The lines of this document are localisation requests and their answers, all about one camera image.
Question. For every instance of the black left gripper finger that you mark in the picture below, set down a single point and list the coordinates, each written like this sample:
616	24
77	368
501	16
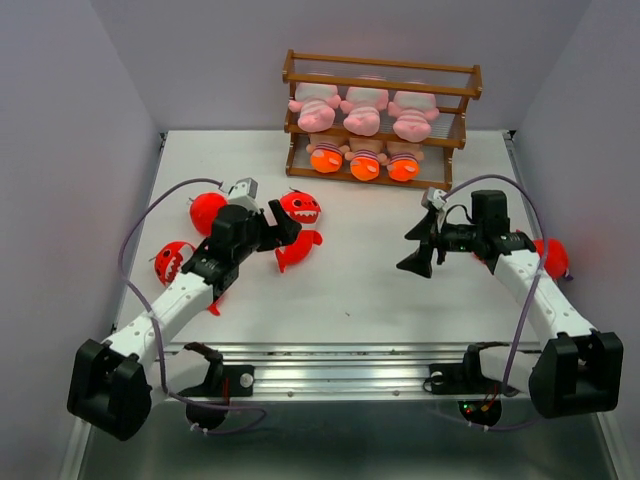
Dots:
270	241
285	226

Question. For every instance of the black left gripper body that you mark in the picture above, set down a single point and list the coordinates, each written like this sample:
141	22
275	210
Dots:
258	232

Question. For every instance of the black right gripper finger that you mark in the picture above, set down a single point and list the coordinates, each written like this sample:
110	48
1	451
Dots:
426	230
419	262

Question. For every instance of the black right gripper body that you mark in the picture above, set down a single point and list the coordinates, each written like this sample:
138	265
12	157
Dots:
456	237

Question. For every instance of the red shark plush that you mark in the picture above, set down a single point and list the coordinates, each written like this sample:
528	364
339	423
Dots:
304	209
170	259
557	263
204	209

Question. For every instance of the boy doll from corner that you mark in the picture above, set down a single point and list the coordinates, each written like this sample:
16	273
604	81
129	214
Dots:
403	160

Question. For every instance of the boy doll black hair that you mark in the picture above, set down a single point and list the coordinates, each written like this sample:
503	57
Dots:
327	152

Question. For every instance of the boy doll face up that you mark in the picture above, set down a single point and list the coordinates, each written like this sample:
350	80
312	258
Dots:
366	157

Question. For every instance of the pink pig plush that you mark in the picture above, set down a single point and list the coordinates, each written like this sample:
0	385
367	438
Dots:
361	107
414	113
315	104

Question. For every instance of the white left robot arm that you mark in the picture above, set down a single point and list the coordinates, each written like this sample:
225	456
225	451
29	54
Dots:
116	383

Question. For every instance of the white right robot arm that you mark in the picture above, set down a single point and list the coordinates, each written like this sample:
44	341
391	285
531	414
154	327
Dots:
578	369

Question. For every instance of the wooden three-tier shelf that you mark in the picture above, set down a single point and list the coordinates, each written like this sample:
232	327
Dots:
384	122

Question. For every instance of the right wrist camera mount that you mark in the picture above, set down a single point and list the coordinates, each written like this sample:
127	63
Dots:
434	199

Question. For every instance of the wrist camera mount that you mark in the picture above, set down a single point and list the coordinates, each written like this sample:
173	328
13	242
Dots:
243	193
434	199

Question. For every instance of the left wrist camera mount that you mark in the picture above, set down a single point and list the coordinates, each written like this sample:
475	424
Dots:
243	193

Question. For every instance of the aluminium rail frame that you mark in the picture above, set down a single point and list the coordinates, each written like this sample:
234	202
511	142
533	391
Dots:
341	342

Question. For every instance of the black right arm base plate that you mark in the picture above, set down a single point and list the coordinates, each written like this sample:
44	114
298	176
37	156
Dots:
458	379

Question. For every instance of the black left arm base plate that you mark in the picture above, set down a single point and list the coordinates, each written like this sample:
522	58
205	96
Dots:
213	381

